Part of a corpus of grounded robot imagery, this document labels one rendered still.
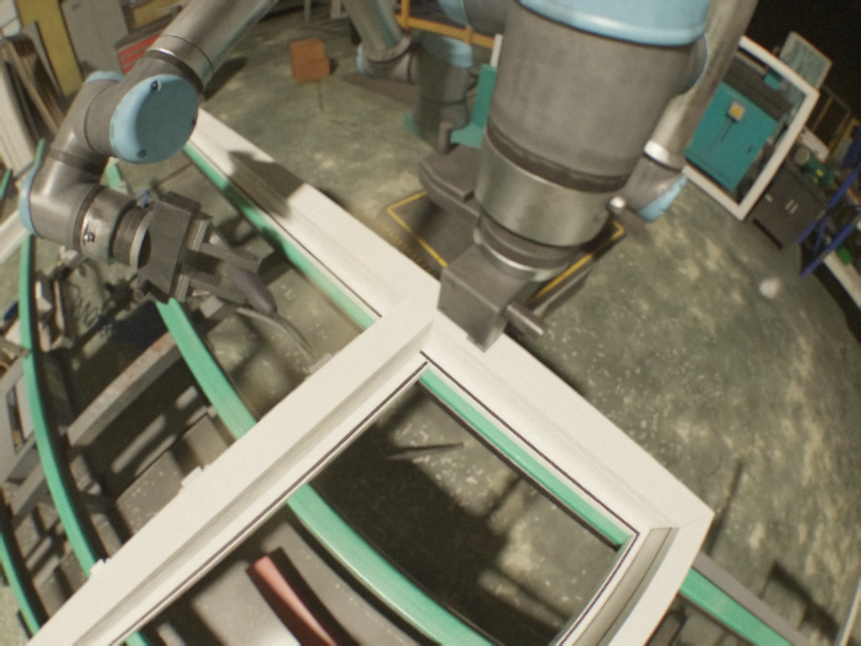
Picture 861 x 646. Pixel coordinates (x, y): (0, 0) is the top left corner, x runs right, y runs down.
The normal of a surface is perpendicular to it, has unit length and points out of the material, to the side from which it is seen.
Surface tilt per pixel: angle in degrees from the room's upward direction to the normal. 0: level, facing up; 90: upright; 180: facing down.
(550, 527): 0
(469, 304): 90
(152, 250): 65
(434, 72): 90
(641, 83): 90
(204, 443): 0
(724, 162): 90
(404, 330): 0
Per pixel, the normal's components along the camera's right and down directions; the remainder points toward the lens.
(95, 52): 0.73, 0.61
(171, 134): 0.89, 0.44
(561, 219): -0.08, 0.86
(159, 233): 0.32, 0.54
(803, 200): -0.67, 0.61
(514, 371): 0.08, -0.51
